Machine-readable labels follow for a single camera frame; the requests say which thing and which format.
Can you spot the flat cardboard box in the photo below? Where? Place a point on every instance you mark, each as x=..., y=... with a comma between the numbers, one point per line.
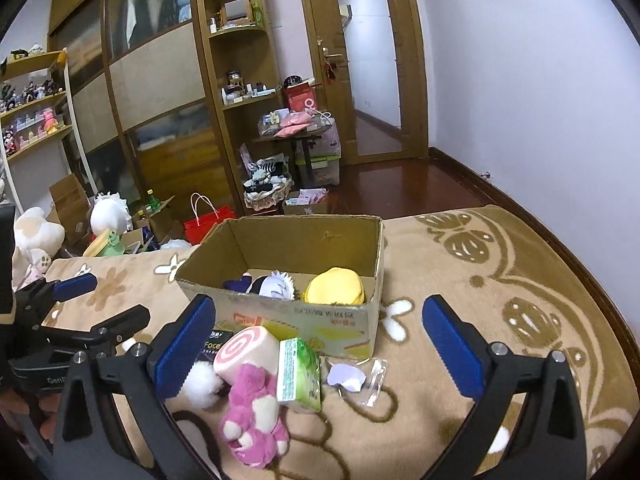
x=70, y=205

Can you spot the beige printed blanket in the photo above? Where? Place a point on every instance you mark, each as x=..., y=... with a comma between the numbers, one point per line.
x=500, y=320

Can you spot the small wooden table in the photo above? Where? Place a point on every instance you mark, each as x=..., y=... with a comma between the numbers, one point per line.
x=295, y=142

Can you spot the cardboard box with bottles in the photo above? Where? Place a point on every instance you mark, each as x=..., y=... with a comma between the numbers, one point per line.
x=155, y=220

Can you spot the pink bear plush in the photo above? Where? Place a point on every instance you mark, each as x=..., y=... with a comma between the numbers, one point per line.
x=255, y=415

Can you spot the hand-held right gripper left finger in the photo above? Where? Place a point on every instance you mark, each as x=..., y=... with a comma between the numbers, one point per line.
x=184, y=347

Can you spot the white round plush toy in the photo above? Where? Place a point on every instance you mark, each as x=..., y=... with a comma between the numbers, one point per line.
x=107, y=212

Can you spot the clear plastic storage box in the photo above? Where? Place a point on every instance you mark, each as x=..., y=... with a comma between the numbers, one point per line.
x=325, y=157

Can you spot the white frame display shelf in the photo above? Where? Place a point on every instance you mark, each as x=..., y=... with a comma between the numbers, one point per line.
x=40, y=132

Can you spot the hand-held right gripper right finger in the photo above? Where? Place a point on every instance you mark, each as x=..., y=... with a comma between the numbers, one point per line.
x=452, y=350

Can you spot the row of small figurines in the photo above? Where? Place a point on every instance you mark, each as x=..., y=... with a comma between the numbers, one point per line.
x=30, y=92

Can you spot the pink cloth pack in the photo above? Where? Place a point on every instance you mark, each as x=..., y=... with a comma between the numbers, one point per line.
x=296, y=122

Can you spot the green frog container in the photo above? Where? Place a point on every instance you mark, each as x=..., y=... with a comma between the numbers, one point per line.
x=106, y=245

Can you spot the wicker basket of socks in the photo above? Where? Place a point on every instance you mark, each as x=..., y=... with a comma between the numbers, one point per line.
x=265, y=185

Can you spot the yellow plush toy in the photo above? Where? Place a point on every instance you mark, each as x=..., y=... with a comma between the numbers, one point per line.
x=334, y=287

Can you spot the pink swirl roll plush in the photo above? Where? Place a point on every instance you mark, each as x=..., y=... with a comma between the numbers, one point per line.
x=245, y=355

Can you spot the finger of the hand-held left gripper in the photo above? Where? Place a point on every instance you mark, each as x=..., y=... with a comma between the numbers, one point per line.
x=75, y=285
x=117, y=324

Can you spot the pale purple paper piece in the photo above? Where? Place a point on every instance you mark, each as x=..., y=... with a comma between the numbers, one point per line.
x=346, y=377

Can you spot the small box of packets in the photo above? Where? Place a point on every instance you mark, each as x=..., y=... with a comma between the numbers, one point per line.
x=305, y=201

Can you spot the white brown cat plush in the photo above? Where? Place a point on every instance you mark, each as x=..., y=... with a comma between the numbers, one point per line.
x=36, y=232

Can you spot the white fluffy ball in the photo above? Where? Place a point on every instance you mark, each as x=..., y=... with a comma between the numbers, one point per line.
x=202, y=385

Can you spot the green tissue pack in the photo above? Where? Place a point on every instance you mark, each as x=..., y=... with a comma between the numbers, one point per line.
x=299, y=377

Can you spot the white-haired plush doll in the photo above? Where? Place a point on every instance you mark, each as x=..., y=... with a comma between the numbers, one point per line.
x=270, y=285

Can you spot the wooden corner shelf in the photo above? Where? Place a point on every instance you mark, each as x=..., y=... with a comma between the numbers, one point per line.
x=240, y=125

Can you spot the red box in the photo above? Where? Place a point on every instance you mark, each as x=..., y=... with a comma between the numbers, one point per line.
x=301, y=97

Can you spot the red gift bag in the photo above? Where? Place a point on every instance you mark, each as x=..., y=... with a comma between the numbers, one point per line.
x=207, y=227

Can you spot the person's left hand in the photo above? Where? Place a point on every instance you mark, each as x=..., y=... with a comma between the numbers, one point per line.
x=42, y=404

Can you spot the small wooden frame mirror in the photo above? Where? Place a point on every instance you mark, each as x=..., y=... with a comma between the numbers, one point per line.
x=237, y=10

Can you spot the wooden wardrobe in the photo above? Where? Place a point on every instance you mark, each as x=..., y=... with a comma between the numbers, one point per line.
x=150, y=85

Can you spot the wooden door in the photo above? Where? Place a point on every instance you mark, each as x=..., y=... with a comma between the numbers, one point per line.
x=415, y=85

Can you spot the clear plastic bag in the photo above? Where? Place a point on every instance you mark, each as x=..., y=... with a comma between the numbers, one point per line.
x=377, y=382

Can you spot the black packet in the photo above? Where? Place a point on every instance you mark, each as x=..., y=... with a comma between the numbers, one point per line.
x=217, y=344

